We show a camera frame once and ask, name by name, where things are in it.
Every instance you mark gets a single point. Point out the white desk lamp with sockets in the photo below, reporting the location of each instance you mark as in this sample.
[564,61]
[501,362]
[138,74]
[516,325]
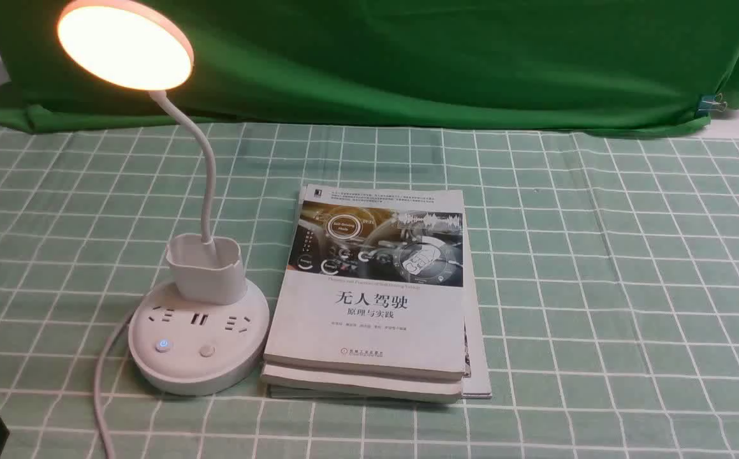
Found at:
[205,330]

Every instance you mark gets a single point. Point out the top white textbook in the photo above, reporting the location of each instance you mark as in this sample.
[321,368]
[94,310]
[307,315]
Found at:
[374,282]

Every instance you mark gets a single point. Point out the middle white book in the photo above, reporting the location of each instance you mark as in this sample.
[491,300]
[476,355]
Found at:
[287,382]

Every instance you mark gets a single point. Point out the bottom thin white book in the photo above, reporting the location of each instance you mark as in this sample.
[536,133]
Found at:
[476,377]

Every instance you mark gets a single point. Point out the green backdrop cloth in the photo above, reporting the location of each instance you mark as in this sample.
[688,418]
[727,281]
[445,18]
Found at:
[608,68]

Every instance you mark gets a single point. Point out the blue binder clip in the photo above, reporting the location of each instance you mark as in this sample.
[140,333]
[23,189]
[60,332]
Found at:
[709,104]

